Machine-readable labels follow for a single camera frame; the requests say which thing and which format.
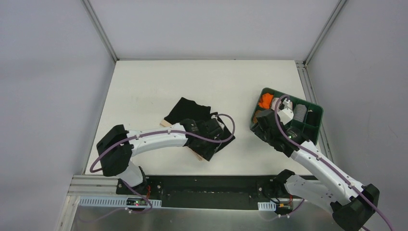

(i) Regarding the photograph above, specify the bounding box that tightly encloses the orange rolled underwear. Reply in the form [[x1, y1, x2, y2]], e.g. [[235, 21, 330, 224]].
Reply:
[[258, 93, 274, 109]]

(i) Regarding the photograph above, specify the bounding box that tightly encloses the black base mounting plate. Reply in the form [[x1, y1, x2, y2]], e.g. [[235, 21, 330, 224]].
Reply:
[[133, 175, 296, 210]]

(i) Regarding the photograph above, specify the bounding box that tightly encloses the black underwear beige waistband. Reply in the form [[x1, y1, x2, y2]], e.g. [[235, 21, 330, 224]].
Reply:
[[160, 97, 235, 160]]

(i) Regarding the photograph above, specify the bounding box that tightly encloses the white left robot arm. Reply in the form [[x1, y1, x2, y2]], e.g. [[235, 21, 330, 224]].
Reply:
[[96, 118, 226, 195]]

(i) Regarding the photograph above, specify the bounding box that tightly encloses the white rolled underwear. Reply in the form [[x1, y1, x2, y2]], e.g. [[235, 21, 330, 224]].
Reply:
[[277, 99, 294, 125]]

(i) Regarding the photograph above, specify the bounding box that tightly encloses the brown rolled underwear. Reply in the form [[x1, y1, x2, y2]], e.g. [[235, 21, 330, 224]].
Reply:
[[252, 110, 262, 124]]

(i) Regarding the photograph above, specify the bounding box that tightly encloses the grey striped rolled underwear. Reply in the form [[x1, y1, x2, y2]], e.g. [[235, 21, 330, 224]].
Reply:
[[293, 104, 307, 122]]

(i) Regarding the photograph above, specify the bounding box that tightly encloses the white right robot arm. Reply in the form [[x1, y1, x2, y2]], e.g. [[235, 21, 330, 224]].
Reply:
[[250, 109, 380, 231]]

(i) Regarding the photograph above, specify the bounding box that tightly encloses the black rolled underwear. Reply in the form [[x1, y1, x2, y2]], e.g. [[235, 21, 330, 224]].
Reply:
[[305, 110, 321, 127]]

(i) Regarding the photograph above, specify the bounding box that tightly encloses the green compartment tray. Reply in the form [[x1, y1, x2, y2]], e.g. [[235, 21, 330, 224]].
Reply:
[[249, 88, 324, 145]]

